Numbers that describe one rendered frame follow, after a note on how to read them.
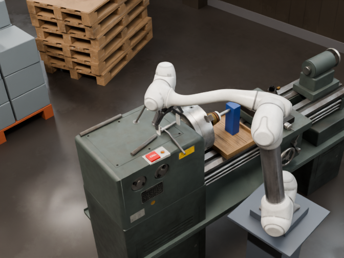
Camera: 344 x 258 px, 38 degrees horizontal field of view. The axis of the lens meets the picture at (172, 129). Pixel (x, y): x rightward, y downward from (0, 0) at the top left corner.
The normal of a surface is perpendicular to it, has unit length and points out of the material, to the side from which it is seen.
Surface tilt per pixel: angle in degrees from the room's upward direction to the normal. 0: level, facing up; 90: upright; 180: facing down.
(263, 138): 84
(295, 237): 0
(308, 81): 90
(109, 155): 0
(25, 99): 90
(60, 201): 0
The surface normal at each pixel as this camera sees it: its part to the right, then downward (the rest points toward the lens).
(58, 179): -0.04, -0.78
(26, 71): 0.72, 0.42
